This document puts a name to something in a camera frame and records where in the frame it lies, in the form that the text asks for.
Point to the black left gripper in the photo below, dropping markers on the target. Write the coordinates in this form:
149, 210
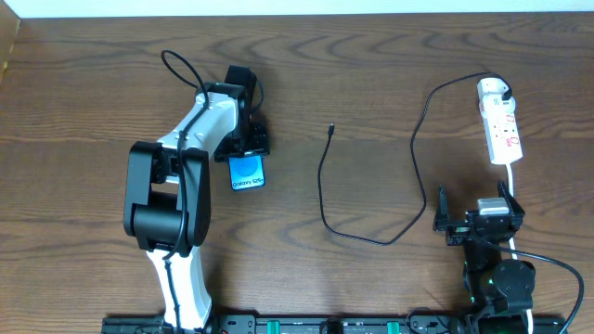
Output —
243, 152

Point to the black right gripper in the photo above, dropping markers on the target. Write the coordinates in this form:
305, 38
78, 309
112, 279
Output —
469, 226

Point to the blue Samsung Galaxy smartphone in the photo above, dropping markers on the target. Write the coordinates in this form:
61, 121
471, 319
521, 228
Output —
247, 172

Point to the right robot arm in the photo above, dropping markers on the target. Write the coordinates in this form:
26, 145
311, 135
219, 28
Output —
500, 289

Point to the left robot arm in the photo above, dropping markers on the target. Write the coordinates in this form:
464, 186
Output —
167, 206

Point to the white charger plug adapter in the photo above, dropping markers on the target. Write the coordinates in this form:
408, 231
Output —
491, 93

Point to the white power strip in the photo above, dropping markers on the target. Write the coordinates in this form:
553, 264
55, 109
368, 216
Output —
502, 135

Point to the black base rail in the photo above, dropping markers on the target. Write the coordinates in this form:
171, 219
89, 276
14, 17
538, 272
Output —
250, 324

